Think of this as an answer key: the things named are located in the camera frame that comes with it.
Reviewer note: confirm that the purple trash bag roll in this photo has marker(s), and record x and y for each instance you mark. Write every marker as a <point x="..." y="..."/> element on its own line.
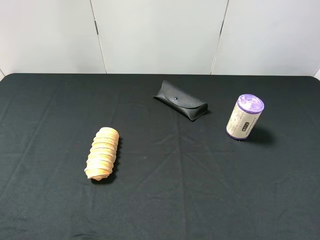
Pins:
<point x="244" y="116"/>

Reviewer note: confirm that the tan spiral bread loaf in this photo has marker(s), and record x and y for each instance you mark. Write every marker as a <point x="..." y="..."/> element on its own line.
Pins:
<point x="102" y="154"/>

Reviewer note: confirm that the black glasses case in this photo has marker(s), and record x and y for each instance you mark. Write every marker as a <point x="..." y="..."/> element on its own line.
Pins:
<point x="184" y="103"/>

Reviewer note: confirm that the black tablecloth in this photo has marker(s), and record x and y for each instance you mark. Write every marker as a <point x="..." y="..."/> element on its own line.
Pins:
<point x="173" y="178"/>

